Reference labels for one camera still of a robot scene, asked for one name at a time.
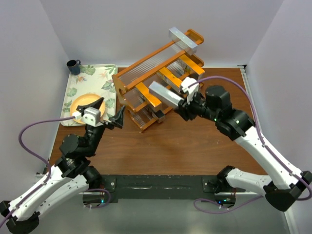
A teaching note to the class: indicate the floral serving tray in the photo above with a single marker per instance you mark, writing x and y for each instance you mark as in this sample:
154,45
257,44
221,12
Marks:
93,79

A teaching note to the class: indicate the orange toothpaste box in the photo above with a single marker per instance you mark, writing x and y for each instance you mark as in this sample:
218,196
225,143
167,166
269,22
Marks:
151,99
171,79
190,67

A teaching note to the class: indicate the silver toothpaste box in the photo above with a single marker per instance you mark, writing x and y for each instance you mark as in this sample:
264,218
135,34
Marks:
182,41
165,95

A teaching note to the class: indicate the dark blue mug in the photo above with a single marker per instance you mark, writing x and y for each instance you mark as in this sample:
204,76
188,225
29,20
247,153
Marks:
74,66

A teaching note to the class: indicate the orange toothpaste box front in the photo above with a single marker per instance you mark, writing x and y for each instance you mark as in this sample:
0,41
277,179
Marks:
190,67

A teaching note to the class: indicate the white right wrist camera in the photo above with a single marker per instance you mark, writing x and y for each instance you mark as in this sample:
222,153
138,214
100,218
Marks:
189,86

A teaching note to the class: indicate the aluminium table edge rail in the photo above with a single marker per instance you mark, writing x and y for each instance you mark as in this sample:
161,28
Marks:
251,97

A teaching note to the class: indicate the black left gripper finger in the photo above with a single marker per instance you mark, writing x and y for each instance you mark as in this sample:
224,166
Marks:
86,102
117,120

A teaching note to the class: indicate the wooden three-tier shelf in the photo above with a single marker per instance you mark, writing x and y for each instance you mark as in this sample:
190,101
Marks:
145,70

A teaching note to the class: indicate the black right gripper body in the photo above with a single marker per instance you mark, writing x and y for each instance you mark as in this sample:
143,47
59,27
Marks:
198,107

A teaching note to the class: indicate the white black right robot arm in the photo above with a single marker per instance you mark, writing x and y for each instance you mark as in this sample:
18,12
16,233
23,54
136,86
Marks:
283,183

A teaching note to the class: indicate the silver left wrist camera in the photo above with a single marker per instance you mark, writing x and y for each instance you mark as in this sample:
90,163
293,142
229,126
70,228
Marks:
90,116

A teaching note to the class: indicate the silver R&O box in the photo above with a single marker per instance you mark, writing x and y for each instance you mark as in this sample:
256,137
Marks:
158,115

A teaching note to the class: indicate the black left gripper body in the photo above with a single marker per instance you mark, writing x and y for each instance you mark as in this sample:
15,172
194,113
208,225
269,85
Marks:
94,136

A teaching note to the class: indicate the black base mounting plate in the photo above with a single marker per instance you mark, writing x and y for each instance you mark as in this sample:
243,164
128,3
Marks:
181,187

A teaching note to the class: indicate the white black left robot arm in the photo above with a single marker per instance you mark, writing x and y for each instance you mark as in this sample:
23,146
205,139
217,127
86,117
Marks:
70,175

